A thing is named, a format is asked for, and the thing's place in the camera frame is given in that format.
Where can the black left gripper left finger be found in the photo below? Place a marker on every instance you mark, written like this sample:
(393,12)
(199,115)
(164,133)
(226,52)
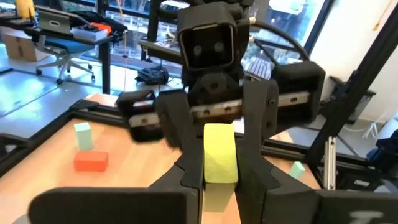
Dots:
(174,205)

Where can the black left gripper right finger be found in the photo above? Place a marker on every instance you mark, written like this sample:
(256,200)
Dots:
(280,205)

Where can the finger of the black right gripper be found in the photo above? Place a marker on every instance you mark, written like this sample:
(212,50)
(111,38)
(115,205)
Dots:
(174,118)
(259,112)

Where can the yellow-green block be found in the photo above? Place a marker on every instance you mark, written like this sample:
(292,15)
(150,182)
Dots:
(219,152)

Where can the teal block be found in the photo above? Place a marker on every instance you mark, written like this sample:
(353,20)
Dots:
(83,137)
(297,170)

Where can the black backpack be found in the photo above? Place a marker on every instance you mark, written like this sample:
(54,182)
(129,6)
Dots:
(152,75)

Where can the black equipment box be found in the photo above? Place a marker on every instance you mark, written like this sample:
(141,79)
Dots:
(367,105)

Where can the black office desk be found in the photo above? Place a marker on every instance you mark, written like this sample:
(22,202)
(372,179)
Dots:
(105,68)

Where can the red block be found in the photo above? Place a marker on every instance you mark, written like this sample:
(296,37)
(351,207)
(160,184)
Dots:
(90,161)

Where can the black monitor stand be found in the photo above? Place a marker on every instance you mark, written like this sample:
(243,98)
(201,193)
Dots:
(154,18)

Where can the dark blue container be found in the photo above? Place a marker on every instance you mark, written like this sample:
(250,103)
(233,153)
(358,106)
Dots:
(384,149)

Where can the black bag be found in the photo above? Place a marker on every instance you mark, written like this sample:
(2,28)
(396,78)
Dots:
(118,28)

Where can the orange tool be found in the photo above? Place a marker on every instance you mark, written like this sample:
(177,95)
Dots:
(101,27)

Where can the white tray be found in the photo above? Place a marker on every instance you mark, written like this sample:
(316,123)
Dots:
(88,33)

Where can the office chair with blue seat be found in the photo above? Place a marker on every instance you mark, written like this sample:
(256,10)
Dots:
(66,46)

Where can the silver metal laptop stand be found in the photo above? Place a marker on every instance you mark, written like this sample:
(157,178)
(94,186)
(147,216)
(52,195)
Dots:
(56,21)

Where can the cardboard box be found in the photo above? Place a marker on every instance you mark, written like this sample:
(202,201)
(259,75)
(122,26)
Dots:
(18,48)

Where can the yellow cup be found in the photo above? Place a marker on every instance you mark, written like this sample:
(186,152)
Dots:
(25,7)

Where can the black diagonal frame strut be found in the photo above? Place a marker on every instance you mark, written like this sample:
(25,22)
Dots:
(357,81)

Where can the black window frame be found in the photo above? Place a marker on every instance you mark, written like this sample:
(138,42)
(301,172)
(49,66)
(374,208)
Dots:
(314,28)

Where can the silver aluminium post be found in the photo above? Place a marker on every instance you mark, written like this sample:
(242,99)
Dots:
(329,161)

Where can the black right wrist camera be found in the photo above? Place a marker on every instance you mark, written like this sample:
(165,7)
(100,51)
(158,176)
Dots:
(206,46)

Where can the black table-edge bracket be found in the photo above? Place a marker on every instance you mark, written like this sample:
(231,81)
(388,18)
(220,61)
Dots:
(12,140)

